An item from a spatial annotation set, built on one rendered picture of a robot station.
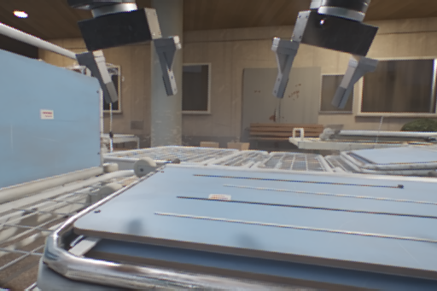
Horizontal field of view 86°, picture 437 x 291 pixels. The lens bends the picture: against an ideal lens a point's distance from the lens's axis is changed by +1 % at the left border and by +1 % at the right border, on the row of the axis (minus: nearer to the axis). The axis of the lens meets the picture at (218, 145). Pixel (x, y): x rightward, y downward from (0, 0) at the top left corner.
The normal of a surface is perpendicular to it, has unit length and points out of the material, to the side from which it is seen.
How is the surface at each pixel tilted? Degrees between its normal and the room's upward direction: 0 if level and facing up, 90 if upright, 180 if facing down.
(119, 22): 114
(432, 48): 90
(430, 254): 5
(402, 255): 5
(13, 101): 90
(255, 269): 3
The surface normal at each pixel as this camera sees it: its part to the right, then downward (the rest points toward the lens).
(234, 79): -0.18, 0.07
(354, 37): 0.08, 0.48
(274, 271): 0.01, -0.99
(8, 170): 0.98, 0.04
